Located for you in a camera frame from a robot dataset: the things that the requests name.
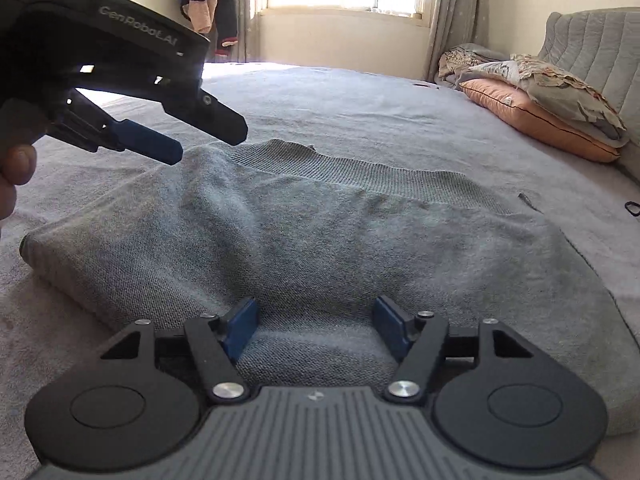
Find grey patterned curtain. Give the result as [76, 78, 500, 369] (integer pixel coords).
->
[426, 0, 489, 84]
[220, 0, 272, 64]

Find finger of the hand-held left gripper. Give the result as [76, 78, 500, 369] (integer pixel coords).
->
[50, 89, 184, 165]
[162, 87, 249, 145]

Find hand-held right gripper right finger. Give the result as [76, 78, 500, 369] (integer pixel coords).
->
[372, 295, 534, 404]

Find hanging dark clothes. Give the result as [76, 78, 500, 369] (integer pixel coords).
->
[173, 0, 239, 59]

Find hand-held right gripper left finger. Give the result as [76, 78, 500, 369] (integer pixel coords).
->
[100, 296, 261, 404]

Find grey quilted headboard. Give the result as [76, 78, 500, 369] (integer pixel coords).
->
[537, 7, 640, 182]

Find orange pillow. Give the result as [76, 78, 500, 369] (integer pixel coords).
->
[459, 77, 622, 164]

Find grey knit sweater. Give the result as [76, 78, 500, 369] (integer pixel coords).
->
[20, 140, 640, 437]

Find grey floral pillow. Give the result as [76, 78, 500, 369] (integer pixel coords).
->
[467, 54, 629, 142]

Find person's left hand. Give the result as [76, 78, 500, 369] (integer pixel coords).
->
[0, 145, 39, 222]

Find grey bed blanket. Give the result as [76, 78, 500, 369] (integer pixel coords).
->
[0, 62, 640, 480]

